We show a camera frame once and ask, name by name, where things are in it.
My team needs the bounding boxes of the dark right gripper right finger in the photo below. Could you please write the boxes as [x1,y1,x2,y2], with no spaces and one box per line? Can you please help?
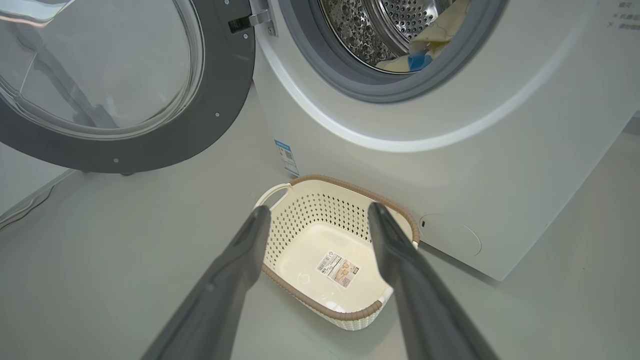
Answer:
[367,201,501,360]

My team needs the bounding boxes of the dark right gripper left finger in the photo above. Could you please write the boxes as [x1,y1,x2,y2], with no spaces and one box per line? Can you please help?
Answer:
[141,205,272,360]

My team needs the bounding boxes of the round dark glass washer door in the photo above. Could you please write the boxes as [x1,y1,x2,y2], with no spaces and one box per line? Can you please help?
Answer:
[0,0,257,174]

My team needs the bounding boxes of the cream bear print garment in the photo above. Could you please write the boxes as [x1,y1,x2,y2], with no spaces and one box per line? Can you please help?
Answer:
[410,0,473,45]

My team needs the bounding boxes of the basket barcode label sticker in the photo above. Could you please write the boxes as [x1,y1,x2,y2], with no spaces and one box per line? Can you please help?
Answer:
[316,250,360,289]

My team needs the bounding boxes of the cream basket with brown rim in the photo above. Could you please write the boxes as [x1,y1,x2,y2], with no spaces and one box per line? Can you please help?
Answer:
[254,174,421,332]

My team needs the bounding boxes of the white front-load washing machine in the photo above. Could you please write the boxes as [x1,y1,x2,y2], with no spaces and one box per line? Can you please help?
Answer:
[250,0,640,282]

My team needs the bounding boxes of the metal washer door hinge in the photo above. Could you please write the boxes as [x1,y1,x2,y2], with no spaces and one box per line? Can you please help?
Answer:
[229,0,278,37]

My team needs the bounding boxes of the blue energy label sticker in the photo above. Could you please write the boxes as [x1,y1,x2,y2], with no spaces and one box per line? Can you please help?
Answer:
[274,139,300,177]

